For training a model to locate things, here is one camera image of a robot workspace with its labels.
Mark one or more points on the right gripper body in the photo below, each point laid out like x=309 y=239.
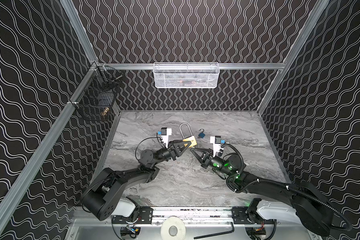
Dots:
x=205 y=157

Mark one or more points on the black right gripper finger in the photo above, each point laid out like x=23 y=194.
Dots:
x=200 y=152
x=201 y=160

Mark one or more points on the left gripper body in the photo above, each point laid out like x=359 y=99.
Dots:
x=171 y=150

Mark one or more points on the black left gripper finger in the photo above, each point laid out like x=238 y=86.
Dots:
x=180 y=149
x=173 y=143

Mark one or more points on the brass padlock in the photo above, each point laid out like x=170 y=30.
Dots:
x=187 y=134

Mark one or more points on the small blue padlock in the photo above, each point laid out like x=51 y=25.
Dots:
x=201 y=134

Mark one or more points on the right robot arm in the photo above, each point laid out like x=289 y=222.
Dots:
x=312 y=208

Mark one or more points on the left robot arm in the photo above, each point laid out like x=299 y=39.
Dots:
x=105 y=192

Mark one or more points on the black hex key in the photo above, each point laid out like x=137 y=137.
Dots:
x=232 y=230

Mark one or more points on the white tape roll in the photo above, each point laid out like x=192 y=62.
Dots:
x=173 y=228

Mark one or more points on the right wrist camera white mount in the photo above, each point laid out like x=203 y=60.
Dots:
x=217 y=143

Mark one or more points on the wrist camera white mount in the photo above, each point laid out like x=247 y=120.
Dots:
x=163 y=135
x=217 y=143

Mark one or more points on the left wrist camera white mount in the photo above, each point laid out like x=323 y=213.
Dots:
x=163 y=135

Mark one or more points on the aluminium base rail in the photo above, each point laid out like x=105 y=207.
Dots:
x=195 y=216

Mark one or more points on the white mesh wall basket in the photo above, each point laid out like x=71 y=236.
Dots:
x=186 y=75

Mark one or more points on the black wire wall basket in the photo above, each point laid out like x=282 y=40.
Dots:
x=96 y=101

